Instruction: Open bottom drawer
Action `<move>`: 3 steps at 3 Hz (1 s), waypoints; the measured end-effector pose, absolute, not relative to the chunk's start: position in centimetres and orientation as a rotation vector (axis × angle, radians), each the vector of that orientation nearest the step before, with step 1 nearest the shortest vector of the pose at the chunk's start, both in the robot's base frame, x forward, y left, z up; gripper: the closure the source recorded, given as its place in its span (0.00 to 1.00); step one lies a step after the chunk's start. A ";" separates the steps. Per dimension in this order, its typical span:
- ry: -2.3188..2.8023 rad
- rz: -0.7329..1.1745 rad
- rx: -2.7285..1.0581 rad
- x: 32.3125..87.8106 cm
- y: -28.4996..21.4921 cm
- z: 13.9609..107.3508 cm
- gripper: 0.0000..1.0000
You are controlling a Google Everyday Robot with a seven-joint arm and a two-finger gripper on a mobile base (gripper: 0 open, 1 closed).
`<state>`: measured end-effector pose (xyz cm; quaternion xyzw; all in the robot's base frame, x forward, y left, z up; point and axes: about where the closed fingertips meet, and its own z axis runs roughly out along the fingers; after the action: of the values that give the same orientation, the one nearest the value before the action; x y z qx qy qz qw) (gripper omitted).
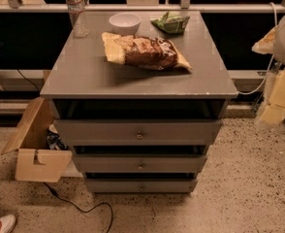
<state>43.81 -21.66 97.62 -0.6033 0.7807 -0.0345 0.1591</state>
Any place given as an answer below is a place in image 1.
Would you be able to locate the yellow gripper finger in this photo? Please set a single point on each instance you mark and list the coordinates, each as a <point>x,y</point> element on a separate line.
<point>272,109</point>
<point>265,45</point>

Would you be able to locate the grey bottom drawer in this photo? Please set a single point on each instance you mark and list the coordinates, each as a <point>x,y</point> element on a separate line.
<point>141,185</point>

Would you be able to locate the grey drawer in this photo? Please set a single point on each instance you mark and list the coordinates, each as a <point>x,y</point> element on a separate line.
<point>139,163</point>
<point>138,132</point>
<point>141,185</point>

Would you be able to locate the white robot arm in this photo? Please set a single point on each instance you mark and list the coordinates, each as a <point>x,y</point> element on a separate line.
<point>279,43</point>

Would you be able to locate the grey drawer cabinet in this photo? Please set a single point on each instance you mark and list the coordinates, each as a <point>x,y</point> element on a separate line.
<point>84,85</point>

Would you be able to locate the grey top drawer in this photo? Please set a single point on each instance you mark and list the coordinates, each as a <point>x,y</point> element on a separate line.
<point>138,132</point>

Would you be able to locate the grey middle drawer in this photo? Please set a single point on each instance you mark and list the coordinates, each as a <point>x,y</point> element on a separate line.
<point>139,163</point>

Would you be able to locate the green snack bag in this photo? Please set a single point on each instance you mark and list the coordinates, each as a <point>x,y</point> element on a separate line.
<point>171,23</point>

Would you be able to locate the brown yellow chip bag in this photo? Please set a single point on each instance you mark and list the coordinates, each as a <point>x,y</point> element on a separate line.
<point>144,52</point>

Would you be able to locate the white bowl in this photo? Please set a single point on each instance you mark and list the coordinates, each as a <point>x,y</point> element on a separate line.
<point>125,23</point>

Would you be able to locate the clear plastic water bottle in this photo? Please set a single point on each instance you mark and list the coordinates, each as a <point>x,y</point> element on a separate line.
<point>76,10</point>

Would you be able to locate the dark item in box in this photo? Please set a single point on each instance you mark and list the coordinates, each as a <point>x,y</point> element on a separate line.
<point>54,141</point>

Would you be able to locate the cardboard box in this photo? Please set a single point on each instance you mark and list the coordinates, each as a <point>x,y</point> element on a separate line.
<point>36,162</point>

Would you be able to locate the white red sneaker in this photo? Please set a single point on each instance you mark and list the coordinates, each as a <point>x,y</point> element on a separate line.
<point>7,223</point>

